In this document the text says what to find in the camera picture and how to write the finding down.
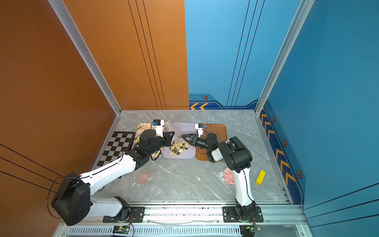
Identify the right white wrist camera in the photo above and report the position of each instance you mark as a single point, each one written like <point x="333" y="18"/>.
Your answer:
<point x="200" y="129"/>

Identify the ziploc bag mixed cookies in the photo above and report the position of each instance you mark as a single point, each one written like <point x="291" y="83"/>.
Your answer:
<point x="173" y="127"/>

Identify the brown plastic tray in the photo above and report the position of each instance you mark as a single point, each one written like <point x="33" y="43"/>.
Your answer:
<point x="219" y="130"/>

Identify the lavender plastic tray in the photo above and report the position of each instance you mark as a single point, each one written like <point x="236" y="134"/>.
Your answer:
<point x="186" y="128"/>

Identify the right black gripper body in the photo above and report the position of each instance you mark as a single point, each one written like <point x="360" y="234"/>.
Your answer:
<point x="202" y="144"/>

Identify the green circuit board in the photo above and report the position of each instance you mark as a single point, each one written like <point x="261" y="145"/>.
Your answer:
<point x="249" y="230"/>
<point x="121" y="230"/>

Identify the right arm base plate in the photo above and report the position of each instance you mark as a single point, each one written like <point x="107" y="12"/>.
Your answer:
<point x="230" y="215"/>

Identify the poured mixed cookies pile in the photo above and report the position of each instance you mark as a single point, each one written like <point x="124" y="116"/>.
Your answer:
<point x="178" y="147"/>

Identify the aluminium front rail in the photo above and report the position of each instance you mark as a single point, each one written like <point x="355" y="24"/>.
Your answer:
<point x="211" y="213"/>

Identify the left green circuit board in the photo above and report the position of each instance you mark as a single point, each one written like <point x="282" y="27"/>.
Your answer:
<point x="121" y="230"/>

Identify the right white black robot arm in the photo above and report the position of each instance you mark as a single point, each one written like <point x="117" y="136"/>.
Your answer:
<point x="238" y="159"/>

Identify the ziploc bag pink cookies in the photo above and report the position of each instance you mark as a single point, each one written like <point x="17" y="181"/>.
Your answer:
<point x="226" y="178"/>

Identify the right green circuit board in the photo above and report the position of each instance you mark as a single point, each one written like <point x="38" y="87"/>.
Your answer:
<point x="249" y="230"/>

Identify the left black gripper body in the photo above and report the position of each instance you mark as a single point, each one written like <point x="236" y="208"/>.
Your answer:
<point x="167" y="142"/>

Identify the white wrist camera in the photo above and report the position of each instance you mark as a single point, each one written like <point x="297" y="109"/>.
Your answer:
<point x="158" y="125"/>
<point x="200" y="129"/>

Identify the black white checkerboard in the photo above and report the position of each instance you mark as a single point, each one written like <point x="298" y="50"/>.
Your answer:
<point x="118" y="144"/>

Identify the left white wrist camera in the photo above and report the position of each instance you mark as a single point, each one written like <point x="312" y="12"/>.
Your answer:
<point x="158" y="125"/>

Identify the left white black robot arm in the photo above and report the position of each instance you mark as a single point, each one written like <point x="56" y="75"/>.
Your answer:
<point x="74" y="200"/>

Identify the ziploc bag ring cookies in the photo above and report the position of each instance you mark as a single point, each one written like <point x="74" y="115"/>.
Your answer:
<point x="142" y="177"/>

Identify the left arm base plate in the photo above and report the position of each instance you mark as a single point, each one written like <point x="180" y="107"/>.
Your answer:
<point x="135" y="214"/>

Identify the small yellow block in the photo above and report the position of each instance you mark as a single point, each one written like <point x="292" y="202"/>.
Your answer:
<point x="260" y="177"/>

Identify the floral pattern tray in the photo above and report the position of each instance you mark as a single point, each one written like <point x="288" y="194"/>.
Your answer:
<point x="140" y="129"/>

